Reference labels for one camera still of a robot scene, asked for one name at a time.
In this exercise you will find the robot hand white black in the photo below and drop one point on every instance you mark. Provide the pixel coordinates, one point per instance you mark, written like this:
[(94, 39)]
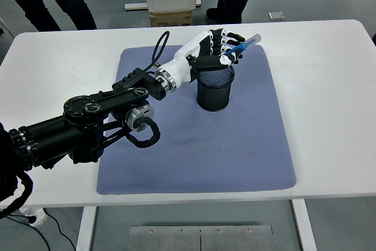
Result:
[(183, 63)]

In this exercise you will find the blue marker clear cap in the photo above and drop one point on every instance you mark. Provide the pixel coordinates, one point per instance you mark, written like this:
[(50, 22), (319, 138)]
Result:
[(246, 44)]

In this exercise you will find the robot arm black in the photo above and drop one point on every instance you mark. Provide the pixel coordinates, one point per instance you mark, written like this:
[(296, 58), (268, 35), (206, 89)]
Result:
[(58, 133)]

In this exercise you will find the black mesh pen holder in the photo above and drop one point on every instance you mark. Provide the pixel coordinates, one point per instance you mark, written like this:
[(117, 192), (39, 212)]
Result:
[(214, 95)]

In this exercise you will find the cardboard box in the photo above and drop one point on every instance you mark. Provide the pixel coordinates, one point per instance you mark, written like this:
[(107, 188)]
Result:
[(171, 19)]

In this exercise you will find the blue-grey textured mat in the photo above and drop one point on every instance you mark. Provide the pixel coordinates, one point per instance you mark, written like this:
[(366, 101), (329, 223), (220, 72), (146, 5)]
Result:
[(205, 157)]

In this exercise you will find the metal floor socket cover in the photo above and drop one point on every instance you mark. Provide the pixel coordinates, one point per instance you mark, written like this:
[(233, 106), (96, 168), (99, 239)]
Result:
[(276, 16)]

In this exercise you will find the grey metal plate with screws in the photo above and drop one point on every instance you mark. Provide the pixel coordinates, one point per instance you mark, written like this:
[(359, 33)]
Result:
[(164, 239)]

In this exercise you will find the white table leg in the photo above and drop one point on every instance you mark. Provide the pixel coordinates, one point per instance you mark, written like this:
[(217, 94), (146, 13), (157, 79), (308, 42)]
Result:
[(85, 230), (304, 227)]

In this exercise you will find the white power strip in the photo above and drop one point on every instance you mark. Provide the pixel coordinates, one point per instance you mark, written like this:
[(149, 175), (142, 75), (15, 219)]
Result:
[(37, 215)]

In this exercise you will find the white pedestal base bar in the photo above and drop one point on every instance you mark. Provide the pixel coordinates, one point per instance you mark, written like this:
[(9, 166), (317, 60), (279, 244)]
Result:
[(135, 6)]

